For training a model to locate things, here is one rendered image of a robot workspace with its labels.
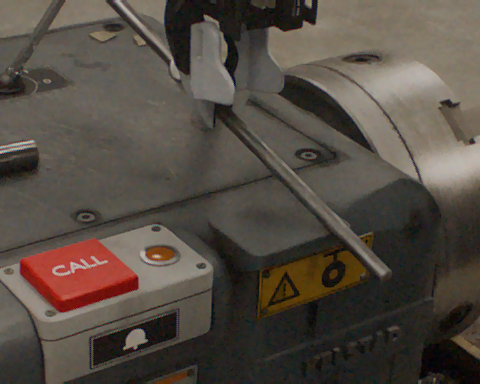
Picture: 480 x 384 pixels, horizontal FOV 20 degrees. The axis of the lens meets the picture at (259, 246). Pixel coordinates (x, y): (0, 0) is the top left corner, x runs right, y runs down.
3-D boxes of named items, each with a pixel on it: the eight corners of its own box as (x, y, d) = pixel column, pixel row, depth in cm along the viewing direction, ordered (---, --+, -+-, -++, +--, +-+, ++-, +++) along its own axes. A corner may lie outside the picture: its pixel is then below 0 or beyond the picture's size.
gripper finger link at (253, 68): (262, 146, 102) (264, 34, 97) (218, 117, 106) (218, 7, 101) (295, 135, 104) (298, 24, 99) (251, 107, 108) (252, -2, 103)
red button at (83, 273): (60, 325, 87) (60, 298, 86) (18, 283, 91) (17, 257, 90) (140, 299, 90) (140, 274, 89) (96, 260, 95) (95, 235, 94)
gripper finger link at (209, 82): (213, 157, 100) (225, 40, 95) (170, 126, 104) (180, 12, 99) (247, 150, 101) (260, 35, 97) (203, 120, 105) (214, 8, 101)
